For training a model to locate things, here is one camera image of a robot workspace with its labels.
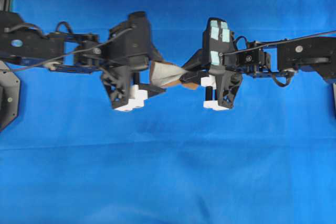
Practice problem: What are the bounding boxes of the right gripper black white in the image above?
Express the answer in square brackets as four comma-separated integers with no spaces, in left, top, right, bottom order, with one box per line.
[180,49,243,110]

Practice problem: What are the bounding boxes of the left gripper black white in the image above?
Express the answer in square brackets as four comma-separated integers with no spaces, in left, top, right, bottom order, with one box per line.
[99,38,166,112]

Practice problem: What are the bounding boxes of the grey and brown sponge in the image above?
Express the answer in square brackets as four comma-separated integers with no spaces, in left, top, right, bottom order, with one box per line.
[150,61,198,90]

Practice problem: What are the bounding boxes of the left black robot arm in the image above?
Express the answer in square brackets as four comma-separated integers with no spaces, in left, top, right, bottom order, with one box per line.
[1,11,165,112]

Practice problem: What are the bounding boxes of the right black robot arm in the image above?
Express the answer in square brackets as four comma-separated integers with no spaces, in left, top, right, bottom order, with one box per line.
[180,35,335,110]

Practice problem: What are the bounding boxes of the blue table cloth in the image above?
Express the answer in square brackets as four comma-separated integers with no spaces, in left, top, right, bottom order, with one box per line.
[1,0,335,223]

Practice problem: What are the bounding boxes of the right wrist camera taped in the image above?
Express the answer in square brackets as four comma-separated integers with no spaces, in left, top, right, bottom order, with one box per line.
[202,17,236,66]

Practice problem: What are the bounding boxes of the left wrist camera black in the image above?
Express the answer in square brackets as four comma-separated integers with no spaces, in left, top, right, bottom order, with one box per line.
[101,11,154,71]

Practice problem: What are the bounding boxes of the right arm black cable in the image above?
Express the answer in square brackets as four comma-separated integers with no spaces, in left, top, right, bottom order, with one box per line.
[220,30,336,57]

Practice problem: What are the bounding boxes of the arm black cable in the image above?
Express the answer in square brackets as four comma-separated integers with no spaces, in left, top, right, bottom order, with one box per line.
[220,30,336,57]
[0,22,133,72]

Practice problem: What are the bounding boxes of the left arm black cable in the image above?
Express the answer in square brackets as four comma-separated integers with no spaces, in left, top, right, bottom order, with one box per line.
[0,22,133,72]

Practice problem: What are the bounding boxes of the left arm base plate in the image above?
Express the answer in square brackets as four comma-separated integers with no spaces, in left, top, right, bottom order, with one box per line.
[1,61,20,131]

